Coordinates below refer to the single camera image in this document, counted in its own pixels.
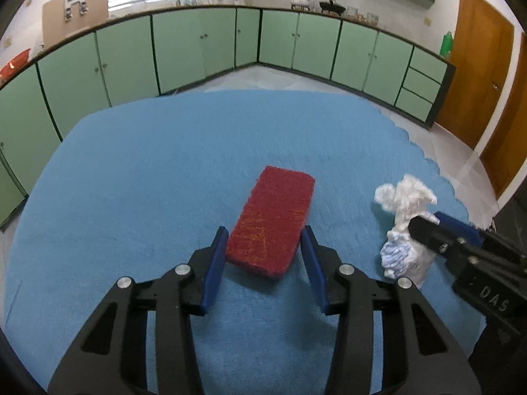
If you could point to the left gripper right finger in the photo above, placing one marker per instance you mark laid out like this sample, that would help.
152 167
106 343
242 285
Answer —
420 355

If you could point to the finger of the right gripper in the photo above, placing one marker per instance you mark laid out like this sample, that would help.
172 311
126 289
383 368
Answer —
459 225
441 241

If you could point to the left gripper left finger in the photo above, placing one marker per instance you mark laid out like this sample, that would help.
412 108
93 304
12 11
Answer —
108 355

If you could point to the white plastic bag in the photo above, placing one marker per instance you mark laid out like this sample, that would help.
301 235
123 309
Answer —
401 255

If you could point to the red scouring sponge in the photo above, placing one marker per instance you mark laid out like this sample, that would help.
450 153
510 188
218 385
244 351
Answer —
265 237

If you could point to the green lower kitchen cabinets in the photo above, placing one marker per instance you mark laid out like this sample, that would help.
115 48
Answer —
152 54

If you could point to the blue tablecloth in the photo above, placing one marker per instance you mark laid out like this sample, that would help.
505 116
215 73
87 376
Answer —
133 190

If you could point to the green bottle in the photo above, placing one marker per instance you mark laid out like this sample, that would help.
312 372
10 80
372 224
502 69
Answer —
446 45

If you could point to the brown wooden door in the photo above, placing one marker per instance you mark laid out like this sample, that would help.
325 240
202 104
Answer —
481 53

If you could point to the black wok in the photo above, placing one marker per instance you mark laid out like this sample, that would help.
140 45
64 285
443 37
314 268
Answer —
331 6

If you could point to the white cooking pot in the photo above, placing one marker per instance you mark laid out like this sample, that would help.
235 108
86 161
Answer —
302 5

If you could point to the red plastic basin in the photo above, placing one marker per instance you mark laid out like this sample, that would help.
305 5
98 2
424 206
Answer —
15 64

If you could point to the cardboard box on counter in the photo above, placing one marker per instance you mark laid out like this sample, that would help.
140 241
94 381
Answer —
62 19

